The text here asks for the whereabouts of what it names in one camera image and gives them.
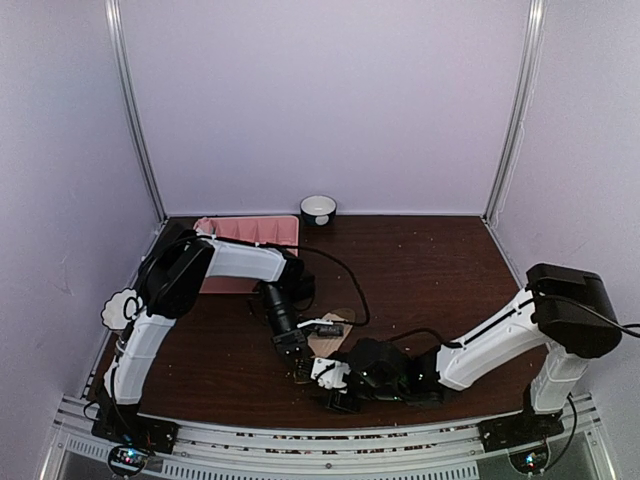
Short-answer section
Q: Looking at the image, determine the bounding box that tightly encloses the beige striped ribbed sock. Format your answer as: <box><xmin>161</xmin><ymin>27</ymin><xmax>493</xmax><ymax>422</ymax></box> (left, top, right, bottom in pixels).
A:
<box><xmin>293</xmin><ymin>308</ymin><xmax>356</xmax><ymax>386</ymax></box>

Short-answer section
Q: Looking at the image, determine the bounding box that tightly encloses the pink sock with teal patches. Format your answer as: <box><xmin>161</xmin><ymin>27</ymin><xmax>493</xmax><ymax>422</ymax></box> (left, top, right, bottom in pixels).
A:
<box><xmin>193</xmin><ymin>217</ymin><xmax>215</xmax><ymax>234</ymax></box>

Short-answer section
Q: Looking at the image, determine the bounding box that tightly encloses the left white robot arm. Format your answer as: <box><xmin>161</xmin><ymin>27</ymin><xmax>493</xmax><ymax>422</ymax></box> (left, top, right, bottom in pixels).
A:
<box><xmin>96</xmin><ymin>226</ymin><xmax>314</xmax><ymax>444</ymax></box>

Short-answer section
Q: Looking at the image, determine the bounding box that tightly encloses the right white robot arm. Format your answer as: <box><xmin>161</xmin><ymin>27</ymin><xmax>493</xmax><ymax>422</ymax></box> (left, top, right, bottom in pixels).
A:
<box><xmin>308</xmin><ymin>263</ymin><xmax>622</xmax><ymax>442</ymax></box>

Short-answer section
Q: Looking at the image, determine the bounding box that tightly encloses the pink divided organizer tray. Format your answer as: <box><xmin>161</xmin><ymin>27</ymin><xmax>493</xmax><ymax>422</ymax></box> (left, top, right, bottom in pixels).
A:
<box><xmin>200</xmin><ymin>215</ymin><xmax>299</xmax><ymax>294</ymax></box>

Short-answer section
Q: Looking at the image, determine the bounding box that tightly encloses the black and white bowl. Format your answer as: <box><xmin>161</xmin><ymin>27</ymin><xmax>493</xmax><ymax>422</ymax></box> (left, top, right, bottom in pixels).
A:
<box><xmin>300</xmin><ymin>195</ymin><xmax>337</xmax><ymax>227</ymax></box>

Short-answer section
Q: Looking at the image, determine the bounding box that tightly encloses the right round control board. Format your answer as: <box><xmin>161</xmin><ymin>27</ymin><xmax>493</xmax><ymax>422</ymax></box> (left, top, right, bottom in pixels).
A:
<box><xmin>509</xmin><ymin>445</ymin><xmax>550</xmax><ymax>476</ymax></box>

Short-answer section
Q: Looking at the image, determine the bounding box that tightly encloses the round control board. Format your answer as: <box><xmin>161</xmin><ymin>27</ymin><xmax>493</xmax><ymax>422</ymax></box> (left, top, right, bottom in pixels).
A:
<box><xmin>509</xmin><ymin>445</ymin><xmax>550</xmax><ymax>476</ymax></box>
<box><xmin>107</xmin><ymin>445</ymin><xmax>150</xmax><ymax>477</ymax></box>

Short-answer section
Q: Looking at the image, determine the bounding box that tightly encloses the white fluted bowl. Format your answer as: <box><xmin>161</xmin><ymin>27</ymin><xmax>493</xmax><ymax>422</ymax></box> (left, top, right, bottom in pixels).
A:
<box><xmin>101</xmin><ymin>288</ymin><xmax>144</xmax><ymax>331</ymax></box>

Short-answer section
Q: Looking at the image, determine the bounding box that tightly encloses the left round control board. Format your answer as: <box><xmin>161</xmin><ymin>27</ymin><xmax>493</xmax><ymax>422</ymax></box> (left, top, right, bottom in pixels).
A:
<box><xmin>107</xmin><ymin>445</ymin><xmax>150</xmax><ymax>477</ymax></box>

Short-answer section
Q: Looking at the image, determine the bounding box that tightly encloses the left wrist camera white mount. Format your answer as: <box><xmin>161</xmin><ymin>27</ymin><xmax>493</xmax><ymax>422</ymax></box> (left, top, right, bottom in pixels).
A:
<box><xmin>297</xmin><ymin>319</ymin><xmax>344</xmax><ymax>338</ymax></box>

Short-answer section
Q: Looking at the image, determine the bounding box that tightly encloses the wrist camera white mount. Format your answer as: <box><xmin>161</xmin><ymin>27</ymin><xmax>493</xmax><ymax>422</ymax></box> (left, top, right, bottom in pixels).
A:
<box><xmin>297</xmin><ymin>319</ymin><xmax>344</xmax><ymax>338</ymax></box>
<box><xmin>310</xmin><ymin>358</ymin><xmax>351</xmax><ymax>392</ymax></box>

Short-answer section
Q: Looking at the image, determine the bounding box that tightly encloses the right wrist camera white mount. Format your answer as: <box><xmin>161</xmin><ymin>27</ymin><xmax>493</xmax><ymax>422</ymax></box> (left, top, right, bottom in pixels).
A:
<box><xmin>310</xmin><ymin>358</ymin><xmax>351</xmax><ymax>392</ymax></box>

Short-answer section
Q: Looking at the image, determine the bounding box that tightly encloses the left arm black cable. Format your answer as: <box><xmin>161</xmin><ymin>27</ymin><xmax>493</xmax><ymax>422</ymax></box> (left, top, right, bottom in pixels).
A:
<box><xmin>254</xmin><ymin>242</ymin><xmax>371</xmax><ymax>329</ymax></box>

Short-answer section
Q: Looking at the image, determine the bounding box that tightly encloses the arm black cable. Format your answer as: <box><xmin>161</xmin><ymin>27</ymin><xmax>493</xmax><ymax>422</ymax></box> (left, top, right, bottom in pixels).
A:
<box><xmin>389</xmin><ymin>294</ymin><xmax>640</xmax><ymax>351</ymax></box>
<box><xmin>254</xmin><ymin>242</ymin><xmax>371</xmax><ymax>329</ymax></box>

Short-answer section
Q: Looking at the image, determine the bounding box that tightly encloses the aluminium front rail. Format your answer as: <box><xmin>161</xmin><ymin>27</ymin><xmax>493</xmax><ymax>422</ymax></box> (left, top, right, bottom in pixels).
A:
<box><xmin>36</xmin><ymin>395</ymin><xmax>622</xmax><ymax>479</ymax></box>

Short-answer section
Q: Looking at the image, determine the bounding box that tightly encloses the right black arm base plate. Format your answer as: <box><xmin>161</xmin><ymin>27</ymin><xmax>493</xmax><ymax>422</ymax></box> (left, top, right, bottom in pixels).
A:
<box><xmin>477</xmin><ymin>412</ymin><xmax>564</xmax><ymax>452</ymax></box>

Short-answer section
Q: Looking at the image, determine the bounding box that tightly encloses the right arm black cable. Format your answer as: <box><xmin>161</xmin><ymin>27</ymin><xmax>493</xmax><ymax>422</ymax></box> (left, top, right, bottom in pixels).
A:
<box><xmin>389</xmin><ymin>294</ymin><xmax>640</xmax><ymax>351</ymax></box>

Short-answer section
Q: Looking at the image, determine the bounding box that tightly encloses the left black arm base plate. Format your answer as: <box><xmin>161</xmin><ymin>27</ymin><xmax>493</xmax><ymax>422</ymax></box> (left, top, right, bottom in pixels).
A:
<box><xmin>91</xmin><ymin>411</ymin><xmax>179</xmax><ymax>454</ymax></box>

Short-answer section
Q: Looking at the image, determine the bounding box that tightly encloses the left aluminium frame post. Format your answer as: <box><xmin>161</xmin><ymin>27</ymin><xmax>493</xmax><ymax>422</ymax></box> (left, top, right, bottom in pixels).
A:
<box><xmin>104</xmin><ymin>0</ymin><xmax>167</xmax><ymax>223</ymax></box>

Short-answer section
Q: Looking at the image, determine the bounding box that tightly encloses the aluminium frame post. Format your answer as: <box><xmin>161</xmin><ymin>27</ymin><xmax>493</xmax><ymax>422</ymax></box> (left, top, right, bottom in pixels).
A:
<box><xmin>483</xmin><ymin>0</ymin><xmax>547</xmax><ymax>227</ymax></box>
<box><xmin>104</xmin><ymin>0</ymin><xmax>167</xmax><ymax>223</ymax></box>

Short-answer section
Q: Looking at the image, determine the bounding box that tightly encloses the right aluminium frame post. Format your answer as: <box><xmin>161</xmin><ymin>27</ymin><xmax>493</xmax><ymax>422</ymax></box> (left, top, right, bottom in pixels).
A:
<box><xmin>483</xmin><ymin>0</ymin><xmax>547</xmax><ymax>227</ymax></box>

